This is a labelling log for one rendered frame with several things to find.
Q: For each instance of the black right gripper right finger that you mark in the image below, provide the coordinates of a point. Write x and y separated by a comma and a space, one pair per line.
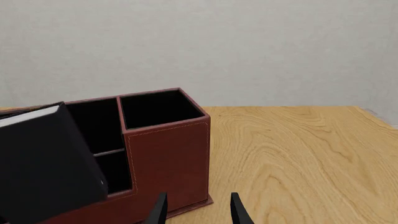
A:
238, 212

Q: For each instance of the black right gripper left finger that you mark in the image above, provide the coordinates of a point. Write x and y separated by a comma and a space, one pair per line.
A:
160, 211

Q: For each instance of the red-brown desk caddy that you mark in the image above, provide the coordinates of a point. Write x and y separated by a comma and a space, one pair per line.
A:
169, 161

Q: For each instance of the black book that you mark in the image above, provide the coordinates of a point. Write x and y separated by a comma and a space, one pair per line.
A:
46, 161

